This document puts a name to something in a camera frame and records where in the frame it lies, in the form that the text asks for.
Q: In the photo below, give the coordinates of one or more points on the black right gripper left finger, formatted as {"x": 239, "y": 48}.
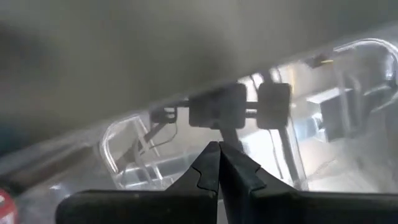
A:
{"x": 192, "y": 205}

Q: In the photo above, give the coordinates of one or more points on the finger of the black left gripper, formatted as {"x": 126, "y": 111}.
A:
{"x": 273, "y": 105}
{"x": 217, "y": 107}

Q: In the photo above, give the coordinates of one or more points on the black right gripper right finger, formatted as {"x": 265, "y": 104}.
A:
{"x": 280, "y": 208}

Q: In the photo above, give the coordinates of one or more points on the red cola can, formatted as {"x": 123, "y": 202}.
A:
{"x": 6, "y": 208}

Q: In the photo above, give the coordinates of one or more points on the clear plastic bin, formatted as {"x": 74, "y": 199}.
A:
{"x": 133, "y": 174}

